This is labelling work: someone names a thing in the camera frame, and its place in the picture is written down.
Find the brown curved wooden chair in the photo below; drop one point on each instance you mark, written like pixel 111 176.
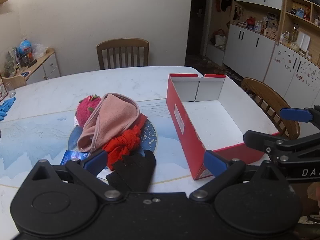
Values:
pixel 270 97

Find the clear plastic bag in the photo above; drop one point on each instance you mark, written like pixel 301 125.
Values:
pixel 39 50

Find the wooden and white sideboard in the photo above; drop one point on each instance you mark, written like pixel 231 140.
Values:
pixel 42 67

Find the blue rubber gloves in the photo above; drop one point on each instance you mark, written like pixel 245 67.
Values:
pixel 6 106

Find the white lower cabinet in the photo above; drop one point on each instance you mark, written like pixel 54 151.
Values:
pixel 247 50

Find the blue printed small box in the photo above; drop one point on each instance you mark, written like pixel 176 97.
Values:
pixel 72 157

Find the pink dragon fruit plush toy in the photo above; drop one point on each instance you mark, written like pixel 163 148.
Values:
pixel 85 110

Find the red knotted cloth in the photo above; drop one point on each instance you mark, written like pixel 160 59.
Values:
pixel 125 142

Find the clear drinking glass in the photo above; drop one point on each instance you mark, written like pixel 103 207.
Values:
pixel 10 90

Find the person's right hand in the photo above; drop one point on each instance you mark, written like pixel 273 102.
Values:
pixel 315 192

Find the small light wooden chair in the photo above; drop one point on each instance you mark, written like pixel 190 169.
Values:
pixel 15 80

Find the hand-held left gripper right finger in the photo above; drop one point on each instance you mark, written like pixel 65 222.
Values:
pixel 215 161

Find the wooden open shelving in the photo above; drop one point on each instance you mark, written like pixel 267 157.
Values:
pixel 285 17

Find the white and red bag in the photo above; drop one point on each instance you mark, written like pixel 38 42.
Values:
pixel 220 38

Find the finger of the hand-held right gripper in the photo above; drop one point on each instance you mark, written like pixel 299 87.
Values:
pixel 295 114
pixel 257 140

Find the black hanging cap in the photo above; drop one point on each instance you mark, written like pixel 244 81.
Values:
pixel 226 2

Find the white cabinet with stickers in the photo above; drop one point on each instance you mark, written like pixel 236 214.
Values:
pixel 292 72

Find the brown slatted wooden chair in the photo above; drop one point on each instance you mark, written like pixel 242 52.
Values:
pixel 122 45

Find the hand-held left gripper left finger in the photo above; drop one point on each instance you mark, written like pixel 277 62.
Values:
pixel 96 161

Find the red cardboard box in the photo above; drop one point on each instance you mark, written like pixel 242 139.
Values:
pixel 182 132

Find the pink fleece cloth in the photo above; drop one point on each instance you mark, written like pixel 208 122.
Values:
pixel 112 120

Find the black glove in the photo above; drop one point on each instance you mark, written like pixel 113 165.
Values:
pixel 135 172

